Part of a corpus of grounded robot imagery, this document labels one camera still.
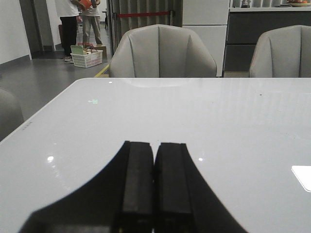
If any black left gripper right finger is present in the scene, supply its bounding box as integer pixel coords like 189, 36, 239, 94
154, 143, 246, 233

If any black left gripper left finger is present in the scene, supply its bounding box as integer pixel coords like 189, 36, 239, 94
20, 141, 154, 233

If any grey chair at table side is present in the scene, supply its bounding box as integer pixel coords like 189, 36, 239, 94
0, 88, 24, 141

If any white plastic basket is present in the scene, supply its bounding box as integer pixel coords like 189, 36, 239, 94
71, 45, 103, 68

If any grey upholstered chair left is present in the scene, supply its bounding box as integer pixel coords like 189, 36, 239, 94
109, 24, 217, 78

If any grey upholstered chair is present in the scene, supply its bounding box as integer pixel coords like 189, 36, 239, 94
249, 25, 311, 78
109, 24, 217, 78

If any grey folding curtain partition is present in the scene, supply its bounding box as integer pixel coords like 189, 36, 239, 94
106, 0, 183, 54

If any grey upholstered chair right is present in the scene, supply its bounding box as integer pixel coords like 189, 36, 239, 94
249, 25, 311, 78

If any red bin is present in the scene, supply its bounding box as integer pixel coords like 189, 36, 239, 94
58, 24, 64, 47

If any dark kitchen counter cabinet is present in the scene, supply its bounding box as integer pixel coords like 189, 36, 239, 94
225, 7, 311, 77

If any white refrigerator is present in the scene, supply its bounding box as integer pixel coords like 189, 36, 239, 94
182, 0, 230, 77

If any red barrier belt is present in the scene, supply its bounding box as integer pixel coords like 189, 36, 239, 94
113, 10, 175, 19

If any person in white shirt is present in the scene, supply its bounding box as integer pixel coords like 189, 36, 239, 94
54, 0, 85, 63

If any orange bucket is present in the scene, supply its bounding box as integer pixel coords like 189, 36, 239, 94
79, 0, 92, 10

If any fruit bowl on counter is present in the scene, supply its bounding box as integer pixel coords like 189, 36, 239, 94
287, 0, 311, 7

